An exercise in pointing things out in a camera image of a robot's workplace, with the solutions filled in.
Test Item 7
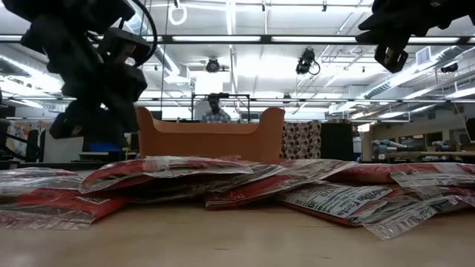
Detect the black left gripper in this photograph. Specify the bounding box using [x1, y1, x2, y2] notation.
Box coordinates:
[49, 63, 148, 145]

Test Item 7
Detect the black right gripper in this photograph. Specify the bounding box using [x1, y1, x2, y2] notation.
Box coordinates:
[355, 0, 442, 74]

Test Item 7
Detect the red popcorn bag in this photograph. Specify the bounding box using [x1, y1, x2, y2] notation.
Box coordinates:
[0, 167, 78, 179]
[389, 184, 475, 208]
[0, 174, 130, 231]
[79, 155, 255, 195]
[205, 159, 359, 210]
[124, 159, 289, 205]
[325, 162, 475, 188]
[278, 181, 463, 241]

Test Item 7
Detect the blue box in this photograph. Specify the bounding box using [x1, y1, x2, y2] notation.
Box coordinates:
[90, 142, 123, 153]

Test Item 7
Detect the white cloth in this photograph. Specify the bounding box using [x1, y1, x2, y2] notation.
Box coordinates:
[43, 135, 85, 163]

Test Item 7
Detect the white air vent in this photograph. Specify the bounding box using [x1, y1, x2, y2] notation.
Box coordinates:
[415, 46, 433, 67]

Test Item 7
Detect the black chair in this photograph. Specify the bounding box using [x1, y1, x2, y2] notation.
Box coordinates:
[0, 118, 40, 164]

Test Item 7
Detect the floral patterned cloth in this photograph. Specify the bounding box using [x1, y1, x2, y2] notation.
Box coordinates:
[6, 120, 45, 156]

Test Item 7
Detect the orange plastic basket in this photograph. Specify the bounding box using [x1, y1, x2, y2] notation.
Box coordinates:
[134, 106, 286, 165]

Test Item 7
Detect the black overhead light bar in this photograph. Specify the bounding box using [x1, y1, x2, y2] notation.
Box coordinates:
[0, 34, 475, 46]

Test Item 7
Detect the person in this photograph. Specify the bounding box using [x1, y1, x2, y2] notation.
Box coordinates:
[200, 92, 232, 124]

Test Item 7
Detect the wooden workbench with shelves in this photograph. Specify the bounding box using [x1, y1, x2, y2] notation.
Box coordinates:
[361, 122, 475, 164]

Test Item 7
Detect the black cabinet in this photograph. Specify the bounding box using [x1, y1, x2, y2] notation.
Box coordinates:
[320, 122, 355, 162]

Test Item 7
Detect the brown circle-patterned cloth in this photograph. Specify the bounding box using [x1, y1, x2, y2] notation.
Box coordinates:
[280, 120, 322, 161]

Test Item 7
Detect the black ceiling-mounted camera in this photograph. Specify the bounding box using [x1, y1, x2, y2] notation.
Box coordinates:
[295, 47, 321, 76]

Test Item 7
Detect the thin black ceiling rail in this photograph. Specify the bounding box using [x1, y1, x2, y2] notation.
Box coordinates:
[0, 96, 475, 104]

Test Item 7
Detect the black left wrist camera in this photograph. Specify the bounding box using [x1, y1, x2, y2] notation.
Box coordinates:
[96, 27, 152, 68]

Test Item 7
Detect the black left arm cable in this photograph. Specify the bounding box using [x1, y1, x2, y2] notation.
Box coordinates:
[124, 0, 159, 66]

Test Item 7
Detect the round black ceiling camera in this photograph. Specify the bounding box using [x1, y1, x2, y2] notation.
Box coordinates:
[205, 56, 221, 73]

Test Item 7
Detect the white hanging ring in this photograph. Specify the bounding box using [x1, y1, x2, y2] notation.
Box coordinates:
[167, 2, 189, 27]

